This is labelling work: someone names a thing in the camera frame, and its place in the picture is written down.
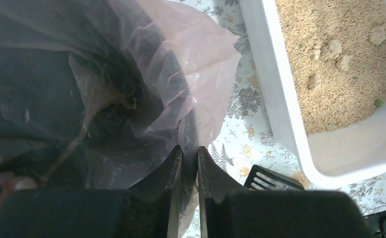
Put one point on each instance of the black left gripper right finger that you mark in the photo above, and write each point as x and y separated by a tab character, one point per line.
214	185

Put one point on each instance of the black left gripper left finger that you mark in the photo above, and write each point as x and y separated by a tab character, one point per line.
154	203

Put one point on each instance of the black litter scoop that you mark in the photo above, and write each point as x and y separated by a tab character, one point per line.
260	178

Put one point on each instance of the white litter box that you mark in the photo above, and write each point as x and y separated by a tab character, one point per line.
329	159

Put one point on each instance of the beige cat litter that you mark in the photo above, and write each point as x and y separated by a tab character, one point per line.
337	54

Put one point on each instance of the floral table mat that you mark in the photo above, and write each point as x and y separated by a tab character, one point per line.
246	138

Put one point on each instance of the pink plastic bin liner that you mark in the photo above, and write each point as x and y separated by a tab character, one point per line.
31	209

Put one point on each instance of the black trash bin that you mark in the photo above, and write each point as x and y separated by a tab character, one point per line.
91	93

